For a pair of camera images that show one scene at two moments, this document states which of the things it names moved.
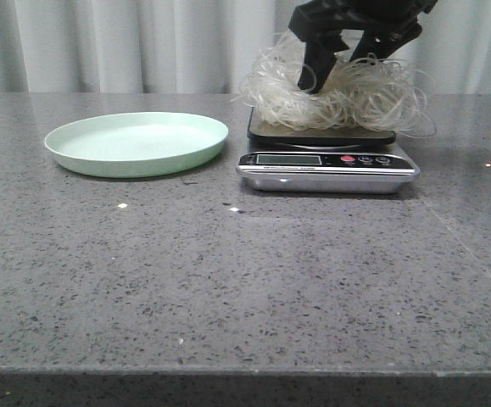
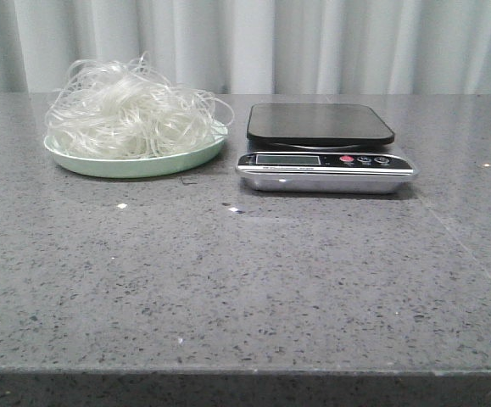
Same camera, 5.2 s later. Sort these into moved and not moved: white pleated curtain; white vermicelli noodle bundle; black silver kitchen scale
Moved: white vermicelli noodle bundle
Not moved: white pleated curtain; black silver kitchen scale
